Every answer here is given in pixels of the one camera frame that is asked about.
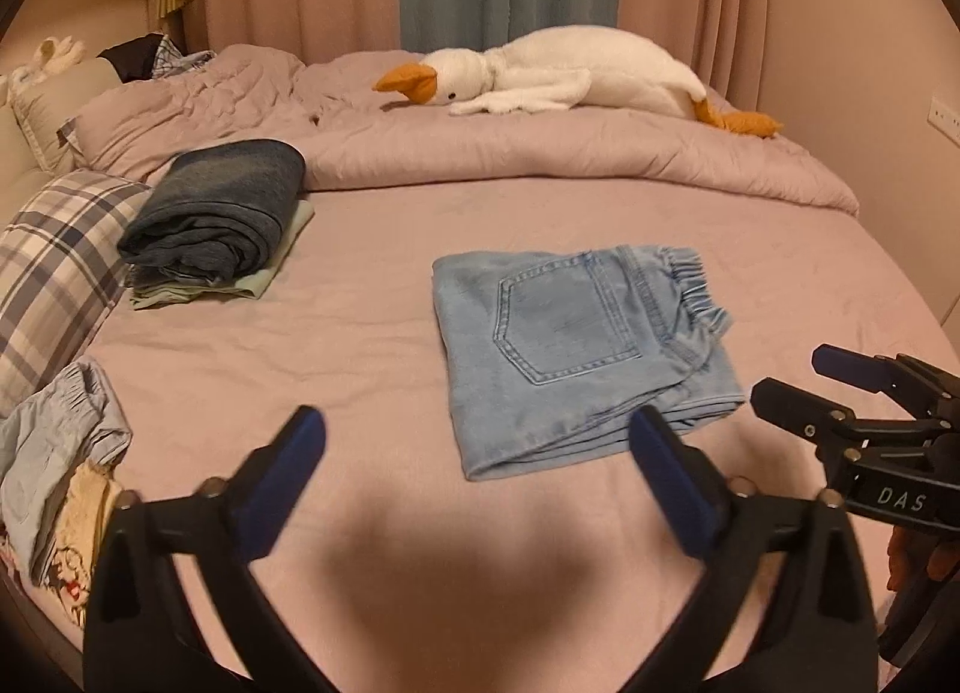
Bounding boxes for pile of light clothes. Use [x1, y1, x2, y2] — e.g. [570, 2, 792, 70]
[2, 356, 132, 628]

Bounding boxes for white wall power strip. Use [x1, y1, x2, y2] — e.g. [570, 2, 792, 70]
[928, 97, 960, 145]

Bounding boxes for folded pale green garment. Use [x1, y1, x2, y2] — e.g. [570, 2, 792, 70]
[128, 200, 317, 311]

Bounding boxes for folded dark blue jeans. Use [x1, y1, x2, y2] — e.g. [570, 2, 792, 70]
[117, 139, 306, 283]

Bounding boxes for white goose plush toy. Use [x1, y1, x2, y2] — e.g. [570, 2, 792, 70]
[374, 25, 781, 139]

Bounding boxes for light blue denim pants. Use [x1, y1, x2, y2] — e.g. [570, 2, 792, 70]
[433, 244, 745, 482]

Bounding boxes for dark clothes at headboard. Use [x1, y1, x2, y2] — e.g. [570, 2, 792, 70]
[98, 33, 215, 83]

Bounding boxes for beige pillow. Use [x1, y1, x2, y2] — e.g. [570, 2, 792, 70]
[11, 58, 121, 175]

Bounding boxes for small white plush toy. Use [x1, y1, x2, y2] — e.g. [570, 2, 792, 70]
[0, 37, 86, 105]

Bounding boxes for plaid checked pillow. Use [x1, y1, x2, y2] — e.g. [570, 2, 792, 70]
[2, 170, 149, 417]

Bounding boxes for mauve quilted duvet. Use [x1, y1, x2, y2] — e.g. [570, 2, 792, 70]
[62, 44, 859, 214]

